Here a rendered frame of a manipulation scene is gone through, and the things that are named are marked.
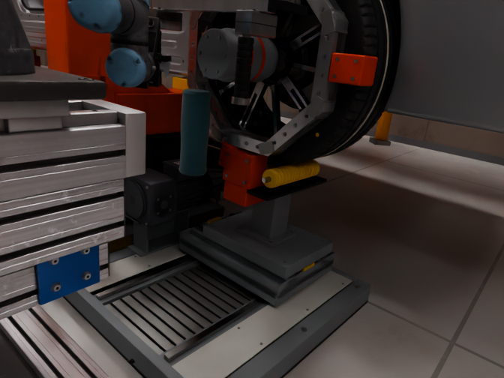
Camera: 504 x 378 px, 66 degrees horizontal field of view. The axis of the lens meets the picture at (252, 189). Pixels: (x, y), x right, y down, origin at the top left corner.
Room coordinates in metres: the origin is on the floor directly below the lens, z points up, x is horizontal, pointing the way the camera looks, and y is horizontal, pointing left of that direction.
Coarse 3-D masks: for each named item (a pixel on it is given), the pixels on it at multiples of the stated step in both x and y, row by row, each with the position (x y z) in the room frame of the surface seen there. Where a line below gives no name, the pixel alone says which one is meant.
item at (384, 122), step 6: (384, 114) 4.55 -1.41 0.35; (390, 114) 4.54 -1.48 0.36; (378, 120) 4.62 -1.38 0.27; (384, 120) 4.54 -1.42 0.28; (390, 120) 4.55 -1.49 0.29; (378, 126) 4.58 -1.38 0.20; (384, 126) 4.54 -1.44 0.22; (378, 132) 4.56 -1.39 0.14; (384, 132) 4.54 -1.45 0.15; (372, 138) 4.62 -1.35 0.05; (378, 138) 4.55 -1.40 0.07; (384, 138) 4.54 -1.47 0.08; (378, 144) 4.51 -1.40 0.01; (384, 144) 4.52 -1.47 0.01; (390, 144) 4.53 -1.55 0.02
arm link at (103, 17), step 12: (72, 0) 0.67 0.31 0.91; (84, 0) 0.67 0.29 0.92; (96, 0) 0.67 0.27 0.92; (108, 0) 0.67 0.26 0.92; (120, 0) 0.71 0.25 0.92; (72, 12) 0.67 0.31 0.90; (84, 12) 0.67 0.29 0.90; (96, 12) 0.67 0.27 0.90; (108, 12) 0.67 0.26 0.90; (120, 12) 0.70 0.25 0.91; (132, 12) 0.76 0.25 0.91; (84, 24) 0.67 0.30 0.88; (96, 24) 0.67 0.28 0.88; (108, 24) 0.68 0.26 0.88; (120, 24) 0.72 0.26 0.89; (132, 24) 0.77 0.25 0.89
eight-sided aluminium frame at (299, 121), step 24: (312, 0) 1.07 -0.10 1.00; (192, 24) 1.36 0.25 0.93; (336, 24) 1.03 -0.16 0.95; (192, 48) 1.36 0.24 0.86; (336, 48) 1.07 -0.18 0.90; (192, 72) 1.37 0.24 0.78; (312, 96) 1.05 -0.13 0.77; (216, 120) 1.28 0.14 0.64; (312, 120) 1.04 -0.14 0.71; (240, 144) 1.20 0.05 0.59; (264, 144) 1.13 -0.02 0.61; (288, 144) 1.13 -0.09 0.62
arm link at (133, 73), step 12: (120, 48) 0.81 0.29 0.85; (132, 48) 0.82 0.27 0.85; (144, 48) 0.84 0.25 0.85; (108, 60) 0.80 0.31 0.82; (120, 60) 0.79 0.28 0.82; (132, 60) 0.80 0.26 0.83; (144, 60) 0.84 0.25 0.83; (108, 72) 0.79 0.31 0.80; (120, 72) 0.79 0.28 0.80; (132, 72) 0.80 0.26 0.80; (144, 72) 0.82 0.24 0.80; (120, 84) 0.80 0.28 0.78; (132, 84) 0.80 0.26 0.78
